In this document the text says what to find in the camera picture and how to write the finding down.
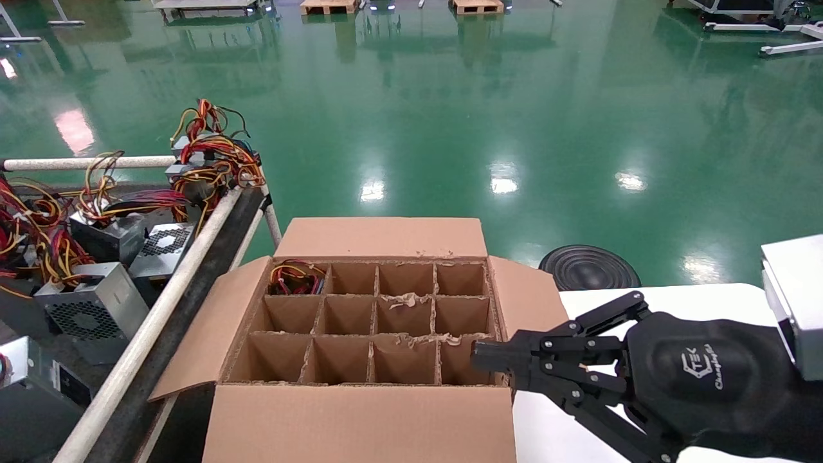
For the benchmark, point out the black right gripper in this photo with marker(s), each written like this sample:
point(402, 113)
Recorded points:
point(707, 379)

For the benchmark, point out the brown cardboard box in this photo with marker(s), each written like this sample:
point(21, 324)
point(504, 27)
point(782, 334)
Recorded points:
point(379, 238)

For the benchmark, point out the robot base with blue lights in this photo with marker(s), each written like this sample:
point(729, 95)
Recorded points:
point(382, 5)

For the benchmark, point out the black round ribbed disc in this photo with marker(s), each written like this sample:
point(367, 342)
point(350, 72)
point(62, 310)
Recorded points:
point(588, 267)

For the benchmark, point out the cardboard cell divider grid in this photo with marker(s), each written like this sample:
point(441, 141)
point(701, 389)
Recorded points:
point(405, 299)

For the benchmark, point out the wooden pallet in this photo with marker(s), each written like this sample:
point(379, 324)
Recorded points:
point(329, 6)
point(477, 6)

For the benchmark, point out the white stand leg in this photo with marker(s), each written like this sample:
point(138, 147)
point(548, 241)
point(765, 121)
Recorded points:
point(791, 47)

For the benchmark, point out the dark machine on wheels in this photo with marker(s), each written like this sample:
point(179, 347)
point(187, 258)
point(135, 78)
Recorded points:
point(739, 6)

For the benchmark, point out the power supply with hexagonal grille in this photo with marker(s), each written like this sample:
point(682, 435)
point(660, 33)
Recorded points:
point(164, 244)

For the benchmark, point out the dark mesh-sided power supply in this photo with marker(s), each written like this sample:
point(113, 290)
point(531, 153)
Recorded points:
point(106, 238)

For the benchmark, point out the silver power supply round grille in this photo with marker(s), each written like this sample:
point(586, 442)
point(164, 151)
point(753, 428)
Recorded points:
point(90, 308)

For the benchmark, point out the grey metal table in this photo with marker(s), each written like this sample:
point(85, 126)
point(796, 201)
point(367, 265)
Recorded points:
point(206, 4)

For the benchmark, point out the white stand foot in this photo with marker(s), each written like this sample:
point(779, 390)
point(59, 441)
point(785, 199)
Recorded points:
point(19, 40)
point(67, 23)

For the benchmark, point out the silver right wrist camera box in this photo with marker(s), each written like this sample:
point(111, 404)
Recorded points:
point(797, 302)

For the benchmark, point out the white stand frame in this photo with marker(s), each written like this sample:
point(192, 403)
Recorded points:
point(739, 27)

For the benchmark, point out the white pipe frame cart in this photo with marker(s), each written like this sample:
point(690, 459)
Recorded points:
point(64, 163)

